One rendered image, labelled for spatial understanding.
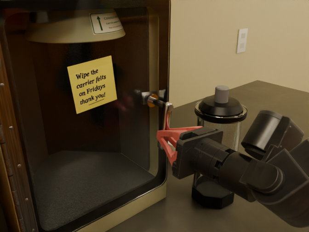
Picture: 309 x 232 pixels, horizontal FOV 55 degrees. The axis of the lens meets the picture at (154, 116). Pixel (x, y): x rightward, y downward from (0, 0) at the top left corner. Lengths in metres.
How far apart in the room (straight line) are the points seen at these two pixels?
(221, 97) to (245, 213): 0.26
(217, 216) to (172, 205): 0.10
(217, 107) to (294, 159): 0.25
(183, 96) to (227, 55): 0.32
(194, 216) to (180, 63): 0.72
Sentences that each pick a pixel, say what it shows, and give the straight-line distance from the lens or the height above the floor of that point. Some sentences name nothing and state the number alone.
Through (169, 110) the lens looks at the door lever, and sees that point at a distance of 0.52.
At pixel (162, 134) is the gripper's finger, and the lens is 0.53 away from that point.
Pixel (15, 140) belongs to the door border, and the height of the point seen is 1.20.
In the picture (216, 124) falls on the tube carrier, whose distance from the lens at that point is 0.60.
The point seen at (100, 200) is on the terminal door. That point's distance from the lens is 0.58.
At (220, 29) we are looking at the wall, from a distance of 1.40.
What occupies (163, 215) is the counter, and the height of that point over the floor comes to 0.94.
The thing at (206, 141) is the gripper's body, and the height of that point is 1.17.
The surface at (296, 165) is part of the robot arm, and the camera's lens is 0.38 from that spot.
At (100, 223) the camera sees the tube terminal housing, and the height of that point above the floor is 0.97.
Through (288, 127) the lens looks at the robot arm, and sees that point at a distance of 0.44.
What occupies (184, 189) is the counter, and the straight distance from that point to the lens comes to 0.75.
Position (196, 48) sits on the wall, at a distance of 1.30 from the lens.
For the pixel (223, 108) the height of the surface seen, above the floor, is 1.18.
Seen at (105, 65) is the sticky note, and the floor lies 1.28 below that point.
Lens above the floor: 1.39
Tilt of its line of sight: 23 degrees down
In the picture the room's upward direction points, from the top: straight up
